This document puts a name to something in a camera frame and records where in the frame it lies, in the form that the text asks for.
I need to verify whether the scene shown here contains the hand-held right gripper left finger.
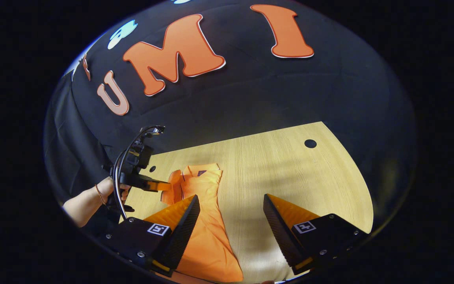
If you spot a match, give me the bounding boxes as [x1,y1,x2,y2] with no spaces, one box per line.
[103,194,201,277]

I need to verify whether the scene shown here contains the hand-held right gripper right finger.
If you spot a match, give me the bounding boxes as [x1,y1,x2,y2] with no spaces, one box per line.
[263,193,370,276]

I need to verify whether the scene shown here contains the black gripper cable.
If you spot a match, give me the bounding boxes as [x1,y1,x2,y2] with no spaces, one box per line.
[113,125,164,220]

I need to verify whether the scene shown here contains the orange T-shirt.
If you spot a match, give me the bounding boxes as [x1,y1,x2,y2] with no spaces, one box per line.
[160,163,244,284]

